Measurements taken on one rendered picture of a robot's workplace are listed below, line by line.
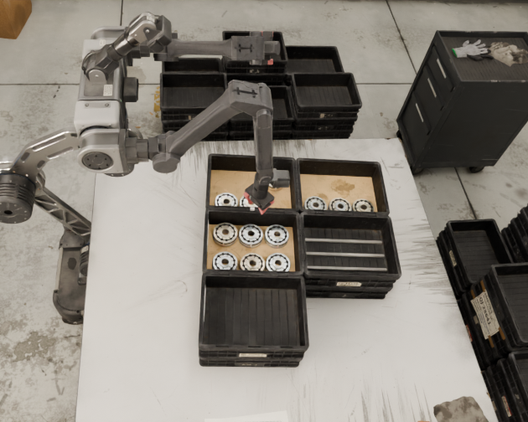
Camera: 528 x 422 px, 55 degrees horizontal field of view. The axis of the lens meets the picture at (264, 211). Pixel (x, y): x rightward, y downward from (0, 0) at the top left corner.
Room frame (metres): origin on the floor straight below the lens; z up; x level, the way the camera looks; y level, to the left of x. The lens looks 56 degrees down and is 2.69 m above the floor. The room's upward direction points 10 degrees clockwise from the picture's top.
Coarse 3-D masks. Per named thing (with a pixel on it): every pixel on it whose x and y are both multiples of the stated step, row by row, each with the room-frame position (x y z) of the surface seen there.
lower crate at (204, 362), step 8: (200, 360) 0.59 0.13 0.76; (208, 360) 0.59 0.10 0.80; (216, 360) 0.59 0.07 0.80; (224, 360) 0.60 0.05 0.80; (232, 360) 0.60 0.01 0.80; (240, 360) 0.61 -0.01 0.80; (248, 360) 0.61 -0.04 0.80; (256, 360) 0.62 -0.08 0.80; (264, 360) 0.62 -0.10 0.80; (272, 360) 0.63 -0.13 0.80; (280, 360) 0.63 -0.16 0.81; (288, 360) 0.64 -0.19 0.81; (296, 360) 0.64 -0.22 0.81
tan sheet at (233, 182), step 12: (216, 180) 1.40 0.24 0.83; (228, 180) 1.41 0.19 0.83; (240, 180) 1.42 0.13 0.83; (252, 180) 1.44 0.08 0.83; (216, 192) 1.33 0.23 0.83; (228, 192) 1.34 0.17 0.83; (240, 192) 1.36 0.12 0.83; (276, 192) 1.39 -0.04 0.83; (288, 192) 1.41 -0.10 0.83; (276, 204) 1.32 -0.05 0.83; (288, 204) 1.34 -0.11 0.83
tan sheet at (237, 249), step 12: (240, 228) 1.17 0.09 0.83; (264, 228) 1.19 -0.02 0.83; (288, 228) 1.21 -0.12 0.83; (264, 240) 1.13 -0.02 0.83; (288, 240) 1.15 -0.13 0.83; (216, 252) 1.03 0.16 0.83; (240, 252) 1.05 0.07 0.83; (252, 252) 1.06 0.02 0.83; (264, 252) 1.07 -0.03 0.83; (276, 252) 1.08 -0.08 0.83; (288, 252) 1.09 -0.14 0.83; (252, 264) 1.00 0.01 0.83; (276, 264) 1.02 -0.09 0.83
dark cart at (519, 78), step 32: (448, 32) 2.76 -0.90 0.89; (480, 32) 2.82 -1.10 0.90; (512, 32) 2.88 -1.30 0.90; (448, 64) 2.49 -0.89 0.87; (480, 64) 2.55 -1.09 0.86; (512, 64) 2.60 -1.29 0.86; (416, 96) 2.66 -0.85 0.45; (448, 96) 2.38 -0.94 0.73; (480, 96) 2.37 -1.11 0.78; (512, 96) 2.42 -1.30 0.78; (416, 128) 2.52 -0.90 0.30; (448, 128) 2.35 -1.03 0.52; (480, 128) 2.41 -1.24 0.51; (512, 128) 2.46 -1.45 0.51; (416, 160) 2.34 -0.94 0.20; (448, 160) 2.39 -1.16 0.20; (480, 160) 2.45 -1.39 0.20
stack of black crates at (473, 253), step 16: (448, 224) 1.73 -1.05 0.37; (464, 224) 1.77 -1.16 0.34; (480, 224) 1.80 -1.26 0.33; (496, 224) 1.79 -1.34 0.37; (448, 240) 1.66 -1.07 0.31; (464, 240) 1.71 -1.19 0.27; (480, 240) 1.73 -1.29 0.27; (496, 240) 1.71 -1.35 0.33; (448, 256) 1.59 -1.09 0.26; (464, 256) 1.60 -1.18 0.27; (480, 256) 1.62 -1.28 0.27; (496, 256) 1.64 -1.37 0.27; (448, 272) 1.52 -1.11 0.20; (464, 272) 1.44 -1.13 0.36; (480, 272) 1.52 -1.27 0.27; (464, 288) 1.39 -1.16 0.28
